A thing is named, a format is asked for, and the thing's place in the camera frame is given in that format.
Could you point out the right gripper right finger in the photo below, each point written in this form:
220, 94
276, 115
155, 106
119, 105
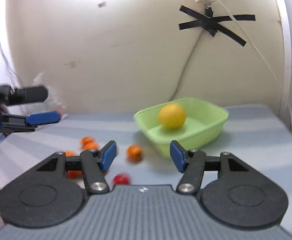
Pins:
194, 163

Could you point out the green plastic basket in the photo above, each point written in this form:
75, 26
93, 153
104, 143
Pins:
204, 122

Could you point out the clear plastic bag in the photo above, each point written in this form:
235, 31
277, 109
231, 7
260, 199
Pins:
52, 103

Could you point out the black tape cross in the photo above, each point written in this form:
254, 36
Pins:
209, 23

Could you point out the orange tomato back left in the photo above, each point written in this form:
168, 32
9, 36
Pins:
86, 140

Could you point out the orange cherry tomato with stem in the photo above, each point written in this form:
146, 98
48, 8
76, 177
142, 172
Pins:
134, 153

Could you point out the large orange kumquat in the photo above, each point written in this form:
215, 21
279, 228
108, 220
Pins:
91, 146

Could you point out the yellow lemon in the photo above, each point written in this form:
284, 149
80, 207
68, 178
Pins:
172, 116

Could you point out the orange tomato right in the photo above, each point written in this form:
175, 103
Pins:
74, 174

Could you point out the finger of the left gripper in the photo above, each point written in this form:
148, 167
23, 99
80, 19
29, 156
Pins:
22, 124
27, 95

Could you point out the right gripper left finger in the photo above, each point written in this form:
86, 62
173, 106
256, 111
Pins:
52, 172

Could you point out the red cherry tomato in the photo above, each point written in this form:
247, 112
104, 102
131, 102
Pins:
121, 179

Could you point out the striped blue white bedsheet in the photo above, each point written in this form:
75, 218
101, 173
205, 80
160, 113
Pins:
252, 133

